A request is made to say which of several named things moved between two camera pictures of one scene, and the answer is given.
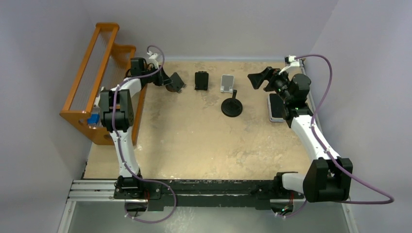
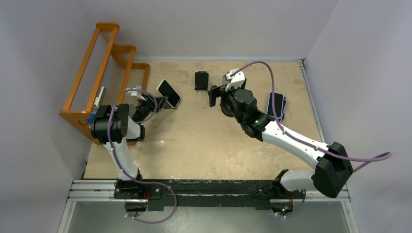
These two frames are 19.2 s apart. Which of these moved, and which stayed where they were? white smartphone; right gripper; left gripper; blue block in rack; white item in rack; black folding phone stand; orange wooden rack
Moved: right gripper; left gripper; white smartphone
Stayed: blue block in rack; white item in rack; black folding phone stand; orange wooden rack
